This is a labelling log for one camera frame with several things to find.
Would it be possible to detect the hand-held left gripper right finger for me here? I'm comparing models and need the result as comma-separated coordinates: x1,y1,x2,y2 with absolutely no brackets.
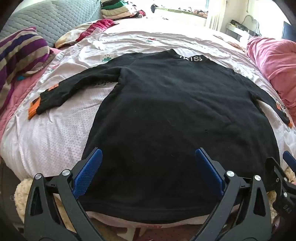
192,148,273,241

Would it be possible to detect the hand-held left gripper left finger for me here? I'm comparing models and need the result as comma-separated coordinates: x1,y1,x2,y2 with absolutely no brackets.
24,148,104,241

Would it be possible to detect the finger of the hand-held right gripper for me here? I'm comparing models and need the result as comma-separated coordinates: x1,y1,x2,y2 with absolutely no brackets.
283,151,296,167
265,157,289,186

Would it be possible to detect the black sweater with orange cuffs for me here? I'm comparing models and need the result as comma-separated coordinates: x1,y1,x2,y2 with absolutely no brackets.
28,49,294,225

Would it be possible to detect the pile of folded clothes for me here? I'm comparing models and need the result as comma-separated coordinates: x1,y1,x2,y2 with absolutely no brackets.
102,0,147,20

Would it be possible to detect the pink printed bear quilt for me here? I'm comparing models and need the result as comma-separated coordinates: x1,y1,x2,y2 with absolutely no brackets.
0,19,296,230

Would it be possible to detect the cream fleece blanket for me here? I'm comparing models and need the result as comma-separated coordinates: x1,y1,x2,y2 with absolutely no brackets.
14,178,77,232

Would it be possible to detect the pink duvet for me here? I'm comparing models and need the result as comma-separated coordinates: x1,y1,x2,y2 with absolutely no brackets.
246,36,296,116

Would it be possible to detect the black monitor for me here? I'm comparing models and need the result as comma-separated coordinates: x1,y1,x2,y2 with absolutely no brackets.
282,21,296,43

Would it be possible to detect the peach patterned cloth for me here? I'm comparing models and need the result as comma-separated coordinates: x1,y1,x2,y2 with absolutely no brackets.
213,35,248,54

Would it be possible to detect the purple striped pillow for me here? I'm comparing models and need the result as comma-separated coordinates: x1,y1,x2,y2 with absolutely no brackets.
0,27,55,109

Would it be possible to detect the white desk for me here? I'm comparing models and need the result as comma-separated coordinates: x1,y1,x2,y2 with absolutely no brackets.
225,20,262,42

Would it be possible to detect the heart-shaped mirror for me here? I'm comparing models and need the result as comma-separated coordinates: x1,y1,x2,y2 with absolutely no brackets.
244,15,260,30

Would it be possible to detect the red and yellow blanket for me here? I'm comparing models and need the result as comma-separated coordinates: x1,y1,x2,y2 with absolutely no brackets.
55,19,118,49

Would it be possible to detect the grey quilted headboard cushion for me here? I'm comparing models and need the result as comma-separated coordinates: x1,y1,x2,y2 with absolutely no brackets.
0,0,102,47

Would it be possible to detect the cream curtain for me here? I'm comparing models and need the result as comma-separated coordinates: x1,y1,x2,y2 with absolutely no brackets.
205,0,232,33

